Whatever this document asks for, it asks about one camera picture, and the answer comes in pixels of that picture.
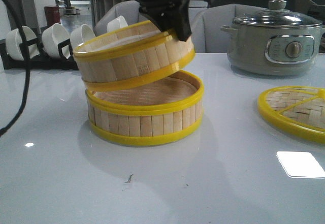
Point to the white bowl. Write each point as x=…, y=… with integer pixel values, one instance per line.
x=117, y=23
x=81, y=35
x=13, y=41
x=51, y=37

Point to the black dish rack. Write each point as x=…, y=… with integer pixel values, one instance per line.
x=43, y=60

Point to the grey electric cooking pot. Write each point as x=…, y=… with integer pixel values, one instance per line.
x=273, y=51

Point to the red bin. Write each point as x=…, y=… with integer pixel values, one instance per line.
x=52, y=15

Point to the left grey chair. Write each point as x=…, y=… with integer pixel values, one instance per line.
x=128, y=9

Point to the glass pot lid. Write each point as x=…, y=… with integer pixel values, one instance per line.
x=276, y=16

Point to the woven bamboo steamer lid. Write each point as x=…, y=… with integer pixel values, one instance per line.
x=298, y=110

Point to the bamboo steamer drawer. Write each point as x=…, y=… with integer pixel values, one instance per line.
x=147, y=125
x=133, y=64

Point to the right grey chair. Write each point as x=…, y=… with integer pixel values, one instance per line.
x=207, y=36

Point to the grey chair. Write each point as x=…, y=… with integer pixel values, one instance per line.
x=207, y=36
x=128, y=9

